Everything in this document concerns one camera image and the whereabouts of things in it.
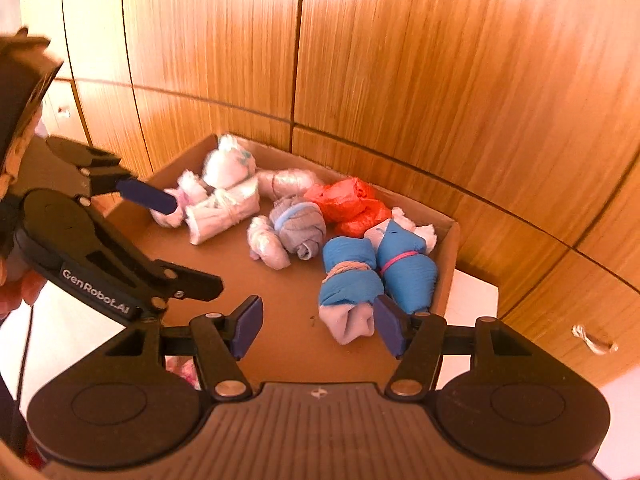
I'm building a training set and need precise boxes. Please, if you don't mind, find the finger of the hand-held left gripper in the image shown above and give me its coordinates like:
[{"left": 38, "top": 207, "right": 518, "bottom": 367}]
[
  {"left": 46, "top": 135, "right": 179, "bottom": 215},
  {"left": 85, "top": 205, "right": 224, "bottom": 313}
]

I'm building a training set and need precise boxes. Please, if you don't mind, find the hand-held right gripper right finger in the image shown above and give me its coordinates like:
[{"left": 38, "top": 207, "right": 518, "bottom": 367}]
[{"left": 372, "top": 293, "right": 536, "bottom": 402}]

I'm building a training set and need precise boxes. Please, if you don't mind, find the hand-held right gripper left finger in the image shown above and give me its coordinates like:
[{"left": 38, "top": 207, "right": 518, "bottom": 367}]
[{"left": 102, "top": 295, "right": 265, "bottom": 402}]

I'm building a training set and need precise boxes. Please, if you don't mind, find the cardboard box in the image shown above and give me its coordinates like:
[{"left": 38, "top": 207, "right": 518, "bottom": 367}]
[{"left": 102, "top": 132, "right": 461, "bottom": 392}]

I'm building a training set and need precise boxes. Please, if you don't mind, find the pink white cloth bundle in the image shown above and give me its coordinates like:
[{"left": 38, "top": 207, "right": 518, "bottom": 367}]
[{"left": 149, "top": 170, "right": 208, "bottom": 229}]

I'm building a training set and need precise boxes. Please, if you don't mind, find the blue cloth bundle tan band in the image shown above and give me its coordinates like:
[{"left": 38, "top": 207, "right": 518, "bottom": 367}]
[{"left": 318, "top": 236, "right": 385, "bottom": 346}]

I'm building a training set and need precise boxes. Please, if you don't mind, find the person's left hand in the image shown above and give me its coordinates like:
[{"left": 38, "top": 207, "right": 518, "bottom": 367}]
[{"left": 0, "top": 260, "right": 48, "bottom": 319}]

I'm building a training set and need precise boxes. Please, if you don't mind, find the blue cloth bundle pink band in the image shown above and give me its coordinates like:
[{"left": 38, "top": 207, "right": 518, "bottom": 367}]
[{"left": 364, "top": 207, "right": 439, "bottom": 315}]

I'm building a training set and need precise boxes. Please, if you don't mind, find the white tied cloth roll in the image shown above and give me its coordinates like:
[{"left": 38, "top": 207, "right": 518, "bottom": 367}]
[{"left": 185, "top": 180, "right": 262, "bottom": 247}]

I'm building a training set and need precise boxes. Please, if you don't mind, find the white pink sock bundle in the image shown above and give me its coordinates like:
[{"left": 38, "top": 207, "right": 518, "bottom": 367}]
[{"left": 247, "top": 215, "right": 292, "bottom": 272}]

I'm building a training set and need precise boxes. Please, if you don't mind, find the grey sock bundle blue band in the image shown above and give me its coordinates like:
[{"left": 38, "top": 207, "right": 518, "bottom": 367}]
[{"left": 269, "top": 195, "right": 327, "bottom": 261}]

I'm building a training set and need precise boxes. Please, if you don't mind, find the red rolled sock bundle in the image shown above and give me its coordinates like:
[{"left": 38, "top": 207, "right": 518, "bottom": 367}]
[{"left": 303, "top": 176, "right": 394, "bottom": 240}]

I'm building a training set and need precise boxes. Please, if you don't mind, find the translucent white plastic bundle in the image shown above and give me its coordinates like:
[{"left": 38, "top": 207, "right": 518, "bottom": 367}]
[{"left": 256, "top": 168, "right": 325, "bottom": 206}]

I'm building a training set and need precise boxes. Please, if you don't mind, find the wooden wardrobe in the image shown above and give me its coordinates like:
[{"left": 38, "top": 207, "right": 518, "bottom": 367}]
[{"left": 20, "top": 0, "right": 640, "bottom": 388}]

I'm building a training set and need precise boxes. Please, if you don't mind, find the white cord drawer handle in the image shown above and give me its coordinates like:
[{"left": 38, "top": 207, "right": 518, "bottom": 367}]
[{"left": 571, "top": 324, "right": 619, "bottom": 356}]

